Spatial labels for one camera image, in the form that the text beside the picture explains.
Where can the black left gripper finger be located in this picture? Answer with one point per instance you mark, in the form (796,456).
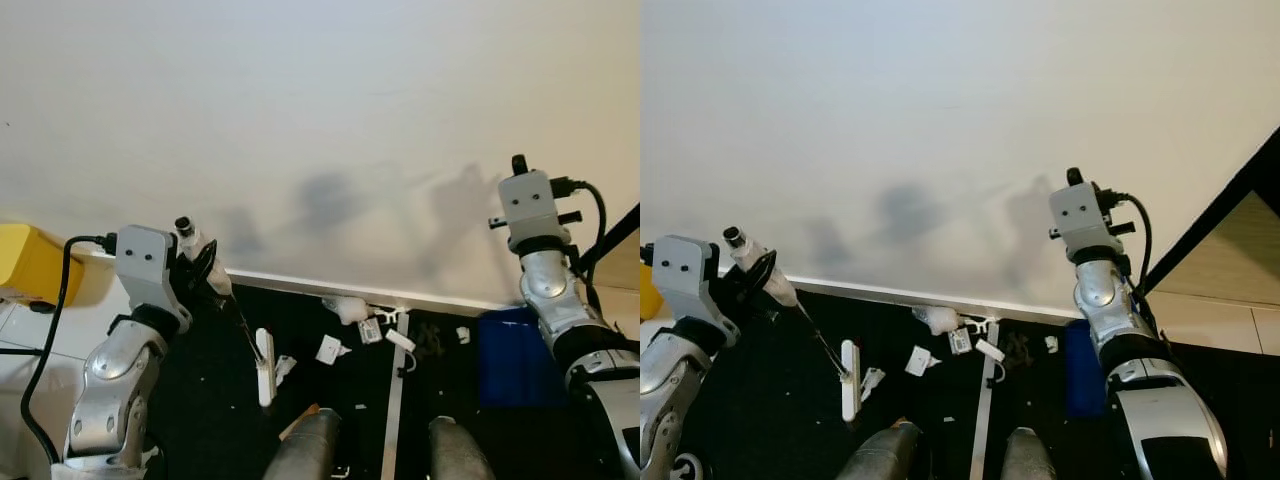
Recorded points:
(218,284)
(208,256)
(762,266)
(766,292)

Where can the blue dustpan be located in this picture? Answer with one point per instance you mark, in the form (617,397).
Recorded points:
(1080,370)
(510,360)

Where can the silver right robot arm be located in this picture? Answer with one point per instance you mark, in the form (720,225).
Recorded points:
(555,300)
(1110,300)

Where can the black floor mat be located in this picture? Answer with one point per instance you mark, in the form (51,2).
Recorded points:
(440,380)
(930,410)

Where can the silver floor strip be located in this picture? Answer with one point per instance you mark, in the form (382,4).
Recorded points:
(983,430)
(393,420)

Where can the white baseboard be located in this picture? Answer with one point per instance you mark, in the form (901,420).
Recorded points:
(880,292)
(300,282)

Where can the white torn scrap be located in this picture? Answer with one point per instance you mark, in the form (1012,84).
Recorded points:
(284,368)
(871,382)

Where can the small grey packet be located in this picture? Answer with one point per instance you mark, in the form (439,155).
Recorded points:
(959,342)
(370,331)

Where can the black framed panel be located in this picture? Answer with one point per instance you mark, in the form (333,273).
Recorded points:
(1230,240)

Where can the grey left robot leg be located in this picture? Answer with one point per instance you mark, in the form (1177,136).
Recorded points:
(880,455)
(305,450)

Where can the grey robot leg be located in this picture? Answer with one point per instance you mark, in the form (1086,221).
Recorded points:
(460,455)
(305,450)
(1030,458)
(880,455)

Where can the white oblong tag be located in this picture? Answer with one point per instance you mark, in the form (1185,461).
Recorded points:
(990,350)
(400,340)

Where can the grey right robot leg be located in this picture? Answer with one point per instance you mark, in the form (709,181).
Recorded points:
(460,455)
(1030,458)

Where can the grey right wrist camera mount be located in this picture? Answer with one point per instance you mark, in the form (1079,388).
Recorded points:
(1078,215)
(530,210)

